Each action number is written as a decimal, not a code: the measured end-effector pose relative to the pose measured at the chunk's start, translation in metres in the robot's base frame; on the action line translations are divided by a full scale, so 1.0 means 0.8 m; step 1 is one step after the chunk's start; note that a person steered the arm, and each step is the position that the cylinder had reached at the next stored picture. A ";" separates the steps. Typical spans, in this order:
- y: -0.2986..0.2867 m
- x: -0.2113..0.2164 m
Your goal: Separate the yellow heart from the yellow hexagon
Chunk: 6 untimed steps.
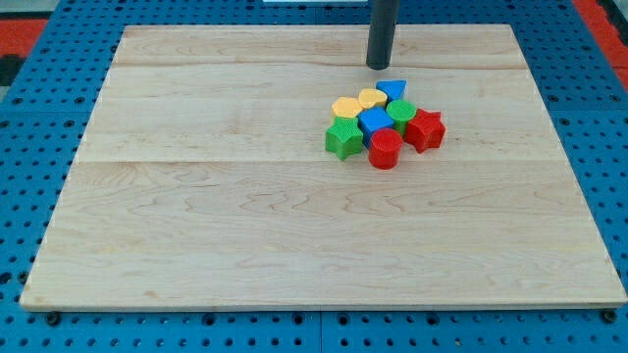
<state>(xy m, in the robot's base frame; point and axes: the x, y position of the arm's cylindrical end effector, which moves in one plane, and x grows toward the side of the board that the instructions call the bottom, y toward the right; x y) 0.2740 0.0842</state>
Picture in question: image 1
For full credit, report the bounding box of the yellow hexagon block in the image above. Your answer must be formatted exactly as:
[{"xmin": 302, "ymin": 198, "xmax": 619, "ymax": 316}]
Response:
[{"xmin": 331, "ymin": 97, "xmax": 363, "ymax": 119}]

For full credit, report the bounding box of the yellow heart block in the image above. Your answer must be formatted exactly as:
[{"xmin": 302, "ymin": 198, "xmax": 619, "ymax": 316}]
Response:
[{"xmin": 357, "ymin": 88, "xmax": 388, "ymax": 110}]

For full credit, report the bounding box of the green star block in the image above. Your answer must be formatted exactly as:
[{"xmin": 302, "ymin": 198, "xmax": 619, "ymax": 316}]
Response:
[{"xmin": 325, "ymin": 117, "xmax": 363, "ymax": 161}]

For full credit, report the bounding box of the red cylinder block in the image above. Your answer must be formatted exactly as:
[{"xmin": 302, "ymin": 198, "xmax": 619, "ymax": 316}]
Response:
[{"xmin": 368, "ymin": 127, "xmax": 403, "ymax": 170}]

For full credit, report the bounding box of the blue cube block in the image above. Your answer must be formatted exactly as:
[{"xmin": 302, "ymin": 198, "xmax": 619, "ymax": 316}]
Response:
[{"xmin": 358, "ymin": 107, "xmax": 393, "ymax": 149}]

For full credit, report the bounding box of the green cylinder block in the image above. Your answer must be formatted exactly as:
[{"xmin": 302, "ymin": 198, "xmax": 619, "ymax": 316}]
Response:
[{"xmin": 386, "ymin": 99, "xmax": 417, "ymax": 136}]

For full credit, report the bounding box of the light wooden board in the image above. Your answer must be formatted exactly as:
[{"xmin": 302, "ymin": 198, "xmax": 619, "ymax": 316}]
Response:
[{"xmin": 21, "ymin": 25, "xmax": 627, "ymax": 312}]

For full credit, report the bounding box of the blue triangle block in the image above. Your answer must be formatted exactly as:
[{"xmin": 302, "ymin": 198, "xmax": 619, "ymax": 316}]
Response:
[{"xmin": 376, "ymin": 79, "xmax": 406, "ymax": 102}]

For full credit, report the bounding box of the red star block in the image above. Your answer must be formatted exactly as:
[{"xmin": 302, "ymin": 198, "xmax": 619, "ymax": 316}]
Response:
[{"xmin": 403, "ymin": 109, "xmax": 446, "ymax": 154}]

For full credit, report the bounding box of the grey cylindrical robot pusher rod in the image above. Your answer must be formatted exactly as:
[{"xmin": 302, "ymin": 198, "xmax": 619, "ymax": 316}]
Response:
[{"xmin": 366, "ymin": 0, "xmax": 400, "ymax": 71}]

